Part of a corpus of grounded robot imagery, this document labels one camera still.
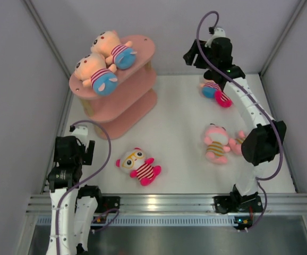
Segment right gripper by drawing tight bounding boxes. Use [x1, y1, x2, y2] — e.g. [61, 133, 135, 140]
[182, 40, 217, 72]

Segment black-haired boy doll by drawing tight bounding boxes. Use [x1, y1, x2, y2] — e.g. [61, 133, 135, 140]
[200, 80, 221, 99]

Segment peach pig toy blue shorts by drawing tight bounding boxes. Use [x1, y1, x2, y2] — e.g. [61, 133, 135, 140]
[90, 30, 137, 70]

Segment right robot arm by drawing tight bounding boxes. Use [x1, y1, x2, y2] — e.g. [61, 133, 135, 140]
[183, 36, 286, 214]

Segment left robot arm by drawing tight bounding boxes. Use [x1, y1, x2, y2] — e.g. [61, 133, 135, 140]
[46, 132, 104, 254]

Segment pink wooden shelf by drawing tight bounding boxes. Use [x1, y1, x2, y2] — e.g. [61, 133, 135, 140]
[69, 35, 157, 139]

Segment white panda toy yellow glasses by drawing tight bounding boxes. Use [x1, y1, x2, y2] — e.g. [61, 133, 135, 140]
[115, 147, 162, 186]

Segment pink frog toy striped shirt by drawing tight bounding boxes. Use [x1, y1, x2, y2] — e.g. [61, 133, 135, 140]
[203, 123, 231, 164]

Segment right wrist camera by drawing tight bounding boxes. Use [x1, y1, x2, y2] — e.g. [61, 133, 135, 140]
[207, 27, 226, 47]

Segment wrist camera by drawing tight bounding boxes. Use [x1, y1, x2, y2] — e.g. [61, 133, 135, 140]
[69, 125, 88, 140]
[207, 27, 226, 47]

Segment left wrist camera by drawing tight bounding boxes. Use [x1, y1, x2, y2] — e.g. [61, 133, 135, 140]
[69, 125, 88, 140]

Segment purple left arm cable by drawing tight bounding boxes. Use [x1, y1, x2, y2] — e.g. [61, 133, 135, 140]
[55, 118, 120, 255]

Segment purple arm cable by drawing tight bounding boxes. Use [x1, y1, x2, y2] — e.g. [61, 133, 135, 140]
[55, 118, 120, 255]
[196, 11, 286, 232]

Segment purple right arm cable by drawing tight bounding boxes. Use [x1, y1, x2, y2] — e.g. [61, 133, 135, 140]
[196, 11, 286, 232]

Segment white slotted cable duct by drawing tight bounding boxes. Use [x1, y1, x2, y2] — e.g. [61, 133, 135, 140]
[36, 215, 250, 226]

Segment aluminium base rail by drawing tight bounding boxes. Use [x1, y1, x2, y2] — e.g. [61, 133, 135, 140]
[25, 193, 307, 214]

